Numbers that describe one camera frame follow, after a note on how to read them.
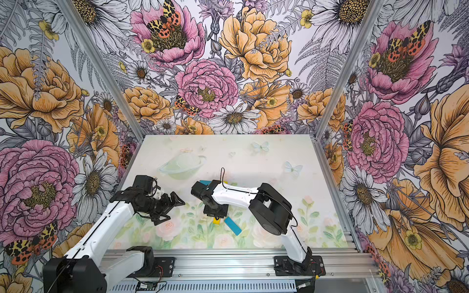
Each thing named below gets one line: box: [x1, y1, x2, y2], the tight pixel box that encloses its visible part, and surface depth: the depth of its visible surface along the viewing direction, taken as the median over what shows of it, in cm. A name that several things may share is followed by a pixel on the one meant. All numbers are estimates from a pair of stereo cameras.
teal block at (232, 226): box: [224, 216, 242, 237], surface depth 87 cm
